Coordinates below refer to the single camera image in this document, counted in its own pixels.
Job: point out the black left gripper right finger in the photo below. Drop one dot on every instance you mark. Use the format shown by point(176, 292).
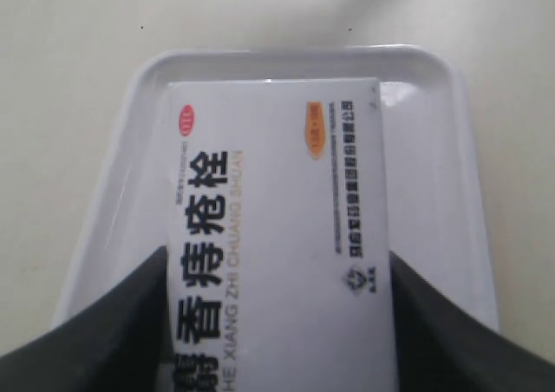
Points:
point(441, 348)

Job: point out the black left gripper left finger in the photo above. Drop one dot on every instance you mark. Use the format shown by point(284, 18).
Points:
point(113, 345)

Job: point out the white medicine box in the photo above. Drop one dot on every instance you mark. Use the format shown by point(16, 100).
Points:
point(277, 234)

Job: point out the white plastic tray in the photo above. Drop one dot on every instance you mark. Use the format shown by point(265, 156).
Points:
point(435, 214)

